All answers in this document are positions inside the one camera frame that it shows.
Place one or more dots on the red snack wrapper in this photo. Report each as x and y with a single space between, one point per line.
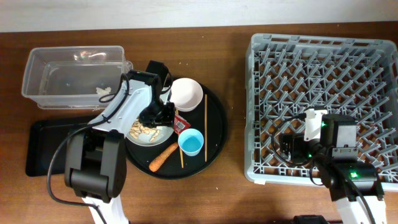
180 124

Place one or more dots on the white scrap in bin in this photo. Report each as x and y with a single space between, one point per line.
105 91

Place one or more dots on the light blue cup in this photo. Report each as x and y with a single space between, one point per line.
191 141

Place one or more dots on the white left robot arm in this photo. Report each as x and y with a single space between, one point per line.
95 164

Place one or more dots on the round black tray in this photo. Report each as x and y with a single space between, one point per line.
217 125

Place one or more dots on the clear plastic bin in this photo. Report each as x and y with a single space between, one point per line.
66 77

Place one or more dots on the grey plate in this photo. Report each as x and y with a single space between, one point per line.
165 133

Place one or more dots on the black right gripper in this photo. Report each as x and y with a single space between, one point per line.
296 141

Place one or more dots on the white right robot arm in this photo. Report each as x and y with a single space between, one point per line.
355 187

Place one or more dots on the black rectangular tray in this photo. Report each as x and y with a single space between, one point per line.
44 138

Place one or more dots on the grey dishwasher rack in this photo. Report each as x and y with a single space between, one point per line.
286 74

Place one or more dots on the black base block bottom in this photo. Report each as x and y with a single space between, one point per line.
309 219

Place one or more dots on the left wooden chopstick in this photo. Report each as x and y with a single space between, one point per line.
180 151

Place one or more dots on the peanut shells food scraps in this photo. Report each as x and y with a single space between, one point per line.
137 129

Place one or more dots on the orange carrot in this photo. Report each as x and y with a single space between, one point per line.
161 158

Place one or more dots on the wooden chopstick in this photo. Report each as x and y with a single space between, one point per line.
206 129
180 151

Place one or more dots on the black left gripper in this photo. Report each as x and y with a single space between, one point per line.
168 120

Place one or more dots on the white bowl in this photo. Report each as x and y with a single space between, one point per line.
186 94

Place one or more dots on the right wooden chopstick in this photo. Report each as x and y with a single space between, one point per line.
206 129

